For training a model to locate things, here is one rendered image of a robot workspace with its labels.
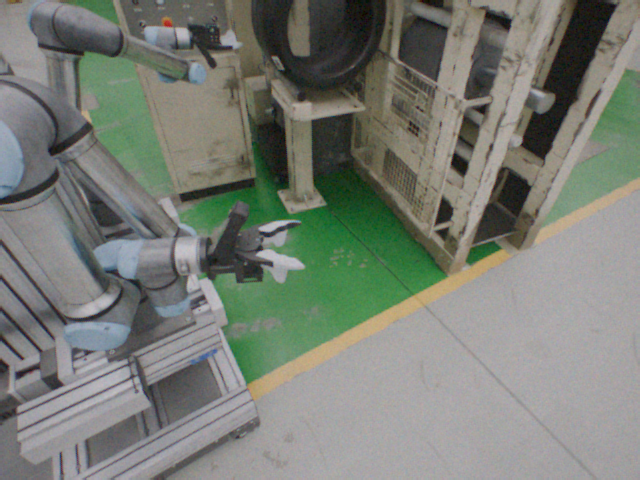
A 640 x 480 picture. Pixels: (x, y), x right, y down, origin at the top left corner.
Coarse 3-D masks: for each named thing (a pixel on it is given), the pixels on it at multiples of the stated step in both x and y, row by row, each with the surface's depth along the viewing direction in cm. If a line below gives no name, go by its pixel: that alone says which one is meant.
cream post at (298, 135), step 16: (304, 0) 178; (304, 16) 183; (288, 32) 184; (304, 32) 187; (304, 48) 192; (288, 128) 223; (304, 128) 221; (288, 144) 232; (304, 144) 228; (288, 160) 242; (304, 160) 235; (304, 176) 243; (304, 192) 251
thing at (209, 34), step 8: (208, 24) 150; (192, 32) 145; (200, 32) 146; (208, 32) 145; (216, 32) 147; (192, 40) 145; (208, 40) 147; (216, 40) 149; (192, 48) 148; (208, 48) 149
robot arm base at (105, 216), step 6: (90, 204) 128; (96, 204) 127; (102, 204) 127; (96, 210) 128; (102, 210) 128; (108, 210) 128; (96, 216) 130; (102, 216) 128; (108, 216) 129; (114, 216) 129; (102, 222) 129; (108, 222) 130; (114, 222) 130; (120, 222) 131
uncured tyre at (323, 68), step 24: (264, 0) 144; (288, 0) 142; (360, 0) 176; (384, 0) 157; (264, 24) 148; (360, 24) 181; (384, 24) 164; (264, 48) 158; (288, 48) 153; (336, 48) 187; (360, 48) 181; (288, 72) 160; (312, 72) 187; (336, 72) 184; (360, 72) 173
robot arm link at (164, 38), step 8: (144, 32) 142; (152, 32) 139; (160, 32) 140; (168, 32) 141; (152, 40) 140; (160, 40) 141; (168, 40) 142; (176, 40) 143; (160, 48) 142; (168, 48) 144; (176, 48) 146
